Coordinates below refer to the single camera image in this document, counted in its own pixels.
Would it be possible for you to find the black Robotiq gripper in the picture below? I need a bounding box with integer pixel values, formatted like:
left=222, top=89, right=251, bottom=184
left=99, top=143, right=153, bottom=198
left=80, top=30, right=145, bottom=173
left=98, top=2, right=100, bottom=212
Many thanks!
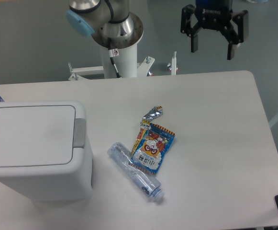
left=180, top=0, right=249, bottom=60

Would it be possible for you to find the grey trash can push button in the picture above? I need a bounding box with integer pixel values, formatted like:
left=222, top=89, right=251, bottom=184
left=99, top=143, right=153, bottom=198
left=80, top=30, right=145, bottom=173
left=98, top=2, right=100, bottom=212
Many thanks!
left=73, top=118, right=86, bottom=148

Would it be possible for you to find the white trash can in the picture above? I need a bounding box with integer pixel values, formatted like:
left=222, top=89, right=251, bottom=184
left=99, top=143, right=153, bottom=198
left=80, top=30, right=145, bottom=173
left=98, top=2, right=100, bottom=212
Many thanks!
left=0, top=101, right=93, bottom=202

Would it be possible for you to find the blue snack wrapper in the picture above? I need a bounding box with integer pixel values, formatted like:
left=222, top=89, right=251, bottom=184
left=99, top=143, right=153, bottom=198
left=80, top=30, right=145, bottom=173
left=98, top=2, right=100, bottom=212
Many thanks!
left=131, top=106, right=175, bottom=175

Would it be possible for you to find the crushed clear plastic bottle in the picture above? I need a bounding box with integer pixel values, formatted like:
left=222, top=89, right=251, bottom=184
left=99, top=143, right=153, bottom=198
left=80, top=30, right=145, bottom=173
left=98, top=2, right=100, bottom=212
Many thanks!
left=107, top=142, right=164, bottom=202

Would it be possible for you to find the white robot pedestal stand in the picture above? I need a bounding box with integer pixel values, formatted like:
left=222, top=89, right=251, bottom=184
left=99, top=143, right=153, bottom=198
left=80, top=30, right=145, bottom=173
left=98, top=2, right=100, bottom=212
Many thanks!
left=68, top=37, right=156, bottom=81

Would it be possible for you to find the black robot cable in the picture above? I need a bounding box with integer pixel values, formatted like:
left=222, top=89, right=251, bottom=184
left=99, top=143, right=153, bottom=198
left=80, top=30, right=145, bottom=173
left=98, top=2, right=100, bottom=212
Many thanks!
left=104, top=0, right=122, bottom=79

